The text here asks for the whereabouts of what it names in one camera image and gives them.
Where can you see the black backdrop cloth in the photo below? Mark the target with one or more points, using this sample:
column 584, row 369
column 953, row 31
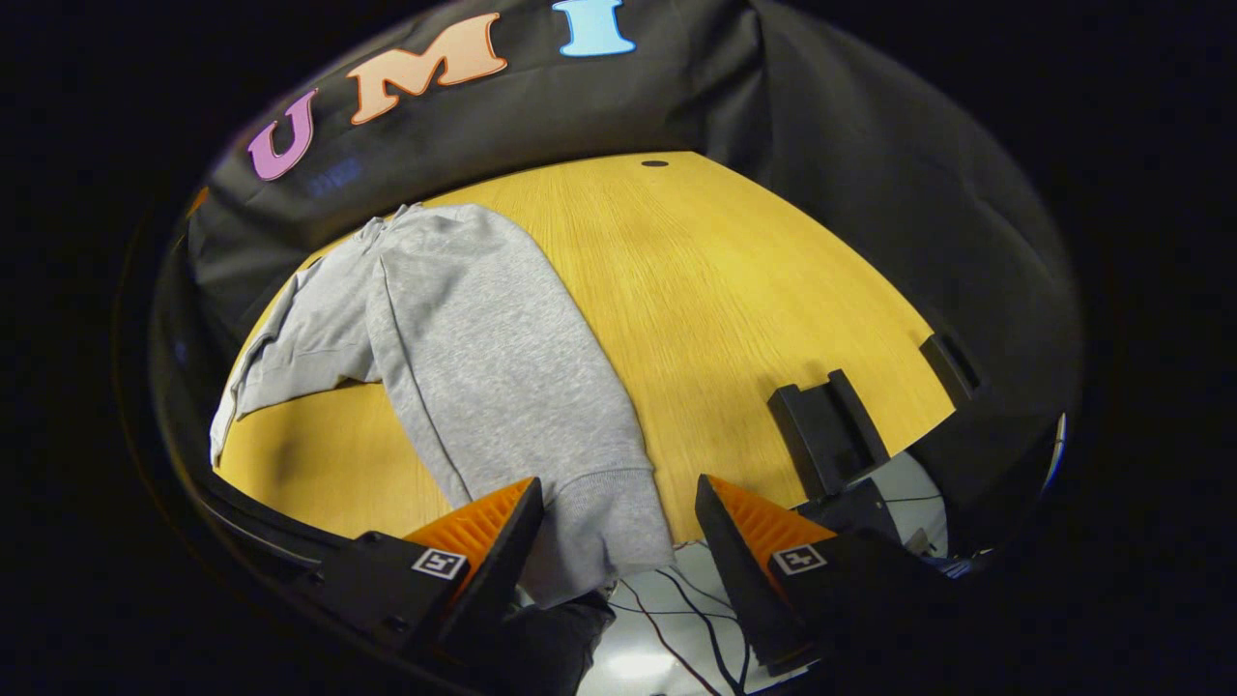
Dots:
column 821, row 145

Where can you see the large black gripper stand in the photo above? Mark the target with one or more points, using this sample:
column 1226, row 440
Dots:
column 826, row 430

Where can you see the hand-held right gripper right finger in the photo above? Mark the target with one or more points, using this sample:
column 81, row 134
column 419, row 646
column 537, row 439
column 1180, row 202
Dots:
column 734, row 580

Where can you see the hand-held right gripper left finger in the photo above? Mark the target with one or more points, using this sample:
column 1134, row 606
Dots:
column 503, row 570

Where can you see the person's dark clothing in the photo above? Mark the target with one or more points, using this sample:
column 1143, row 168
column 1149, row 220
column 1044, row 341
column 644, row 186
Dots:
column 551, row 633

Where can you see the grey sweatshirt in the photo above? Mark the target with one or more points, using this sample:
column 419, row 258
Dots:
column 483, row 367

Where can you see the small black table bracket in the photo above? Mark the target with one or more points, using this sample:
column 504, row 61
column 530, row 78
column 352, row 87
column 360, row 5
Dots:
column 952, row 365

